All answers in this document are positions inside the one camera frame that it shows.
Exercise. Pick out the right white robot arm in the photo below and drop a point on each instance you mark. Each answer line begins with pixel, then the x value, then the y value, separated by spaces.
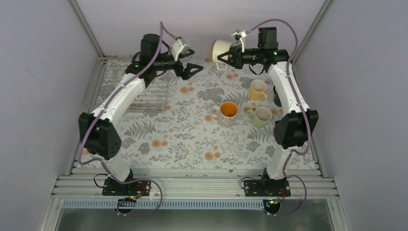
pixel 293 132

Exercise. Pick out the light green cup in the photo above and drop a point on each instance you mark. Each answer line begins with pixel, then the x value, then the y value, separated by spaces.
pixel 260 117

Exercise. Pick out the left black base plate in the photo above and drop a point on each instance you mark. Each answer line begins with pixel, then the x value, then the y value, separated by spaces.
pixel 113 188

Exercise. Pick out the aluminium mounting rail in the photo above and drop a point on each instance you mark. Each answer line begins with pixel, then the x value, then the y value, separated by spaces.
pixel 208 169

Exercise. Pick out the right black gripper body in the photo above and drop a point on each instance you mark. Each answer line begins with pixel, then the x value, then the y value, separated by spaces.
pixel 239 62

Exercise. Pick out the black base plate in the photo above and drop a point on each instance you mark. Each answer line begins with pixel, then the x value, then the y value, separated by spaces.
pixel 113 188
pixel 258 188

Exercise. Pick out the floral patterned tablecloth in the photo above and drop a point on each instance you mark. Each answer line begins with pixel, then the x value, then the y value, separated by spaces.
pixel 188 112

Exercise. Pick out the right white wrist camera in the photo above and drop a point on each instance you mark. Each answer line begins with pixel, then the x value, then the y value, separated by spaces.
pixel 240 38

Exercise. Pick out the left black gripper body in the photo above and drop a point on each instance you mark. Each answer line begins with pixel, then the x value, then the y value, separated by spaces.
pixel 178 70

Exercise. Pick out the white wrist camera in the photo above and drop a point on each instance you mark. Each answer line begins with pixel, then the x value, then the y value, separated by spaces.
pixel 180 46
pixel 240 38

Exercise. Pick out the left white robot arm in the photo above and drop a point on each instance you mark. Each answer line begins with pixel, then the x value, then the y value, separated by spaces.
pixel 99 138

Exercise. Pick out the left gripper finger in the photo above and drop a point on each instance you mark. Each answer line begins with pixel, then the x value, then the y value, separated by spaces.
pixel 191 69
pixel 188 53

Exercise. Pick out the dark teal mug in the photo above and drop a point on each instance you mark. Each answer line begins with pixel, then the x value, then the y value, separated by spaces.
pixel 276 98

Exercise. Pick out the yellow mug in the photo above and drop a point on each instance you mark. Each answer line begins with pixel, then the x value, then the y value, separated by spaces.
pixel 257 90

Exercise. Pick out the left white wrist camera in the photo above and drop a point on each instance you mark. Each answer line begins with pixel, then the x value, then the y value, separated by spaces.
pixel 180 46

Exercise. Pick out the clear acrylic dish rack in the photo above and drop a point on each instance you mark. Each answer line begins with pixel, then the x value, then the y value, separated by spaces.
pixel 107 75

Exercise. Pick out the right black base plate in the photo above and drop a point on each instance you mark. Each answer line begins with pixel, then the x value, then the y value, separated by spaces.
pixel 258 188

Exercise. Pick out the beige brown mug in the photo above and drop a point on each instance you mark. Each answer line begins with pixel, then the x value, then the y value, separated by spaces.
pixel 217 48

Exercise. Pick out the white patterned cup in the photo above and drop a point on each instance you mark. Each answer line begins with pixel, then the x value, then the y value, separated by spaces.
pixel 225 113

